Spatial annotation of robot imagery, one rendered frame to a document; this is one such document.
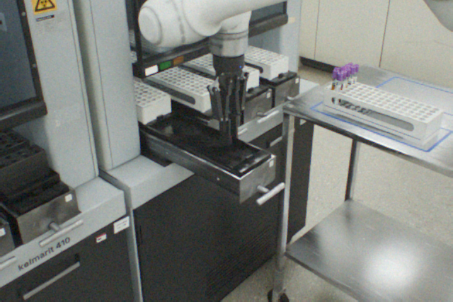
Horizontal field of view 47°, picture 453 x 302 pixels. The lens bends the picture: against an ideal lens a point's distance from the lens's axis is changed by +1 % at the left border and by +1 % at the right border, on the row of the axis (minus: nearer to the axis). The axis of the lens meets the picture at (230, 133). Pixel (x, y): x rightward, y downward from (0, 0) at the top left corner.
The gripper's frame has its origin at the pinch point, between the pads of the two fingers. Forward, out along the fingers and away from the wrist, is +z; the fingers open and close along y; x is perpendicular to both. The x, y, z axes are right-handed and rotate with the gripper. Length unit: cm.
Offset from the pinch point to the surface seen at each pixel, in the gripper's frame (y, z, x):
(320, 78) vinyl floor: -215, 85, -103
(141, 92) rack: 3.5, -2.2, -29.7
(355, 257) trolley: -38, 56, 22
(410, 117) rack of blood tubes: -28.1, -3.8, 34.5
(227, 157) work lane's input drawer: 5.8, 3.9, 4.7
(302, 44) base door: -225, 68, -127
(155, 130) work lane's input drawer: 10.0, 2.5, -16.8
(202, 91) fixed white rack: -8.1, -2.2, -17.3
